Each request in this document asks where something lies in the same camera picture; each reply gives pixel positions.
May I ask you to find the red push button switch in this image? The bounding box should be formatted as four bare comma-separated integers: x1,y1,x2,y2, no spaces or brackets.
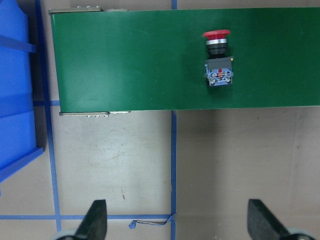
202,29,234,87

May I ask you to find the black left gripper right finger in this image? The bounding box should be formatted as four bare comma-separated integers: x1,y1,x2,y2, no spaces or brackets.
247,199,291,240

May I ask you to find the green conveyor belt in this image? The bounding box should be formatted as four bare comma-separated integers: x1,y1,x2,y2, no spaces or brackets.
50,7,320,113

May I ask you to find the left blue plastic bin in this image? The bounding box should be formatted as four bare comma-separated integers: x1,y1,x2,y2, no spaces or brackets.
0,0,43,182

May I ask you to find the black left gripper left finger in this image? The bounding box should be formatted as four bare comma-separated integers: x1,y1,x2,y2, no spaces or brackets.
73,199,108,240

